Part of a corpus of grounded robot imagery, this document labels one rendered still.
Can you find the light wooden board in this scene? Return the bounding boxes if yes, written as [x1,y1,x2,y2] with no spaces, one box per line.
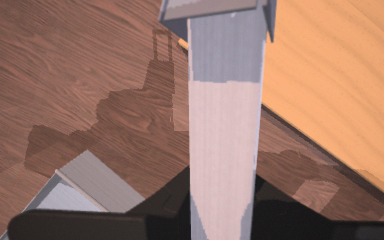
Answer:
[262,0,384,192]

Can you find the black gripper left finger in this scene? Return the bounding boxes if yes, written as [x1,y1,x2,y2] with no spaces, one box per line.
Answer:
[7,164,191,240]

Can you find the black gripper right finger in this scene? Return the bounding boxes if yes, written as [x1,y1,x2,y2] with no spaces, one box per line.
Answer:
[250,174,384,240]

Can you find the grey rectangular metal tray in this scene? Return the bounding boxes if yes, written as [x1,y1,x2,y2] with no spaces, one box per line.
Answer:
[21,150,145,213]

